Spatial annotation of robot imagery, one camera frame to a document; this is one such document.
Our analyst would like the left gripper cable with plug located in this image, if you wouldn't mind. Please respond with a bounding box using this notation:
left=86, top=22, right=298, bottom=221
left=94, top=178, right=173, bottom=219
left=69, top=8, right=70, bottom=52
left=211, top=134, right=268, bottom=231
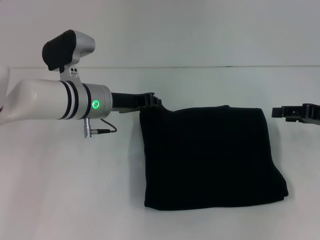
left=83, top=117, right=118, bottom=138

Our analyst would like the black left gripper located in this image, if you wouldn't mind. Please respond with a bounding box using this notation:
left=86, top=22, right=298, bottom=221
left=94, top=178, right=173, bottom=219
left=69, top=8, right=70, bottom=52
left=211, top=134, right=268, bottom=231
left=110, top=91, right=164, bottom=114

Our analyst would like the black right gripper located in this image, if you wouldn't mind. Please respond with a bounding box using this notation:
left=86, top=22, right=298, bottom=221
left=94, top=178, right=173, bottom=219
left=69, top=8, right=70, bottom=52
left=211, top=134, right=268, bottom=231
left=271, top=102, right=320, bottom=126

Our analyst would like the black t-shirt with white print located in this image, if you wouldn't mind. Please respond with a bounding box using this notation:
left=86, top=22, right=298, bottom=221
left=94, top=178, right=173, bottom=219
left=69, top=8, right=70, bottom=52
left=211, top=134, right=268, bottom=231
left=138, top=104, right=290, bottom=212

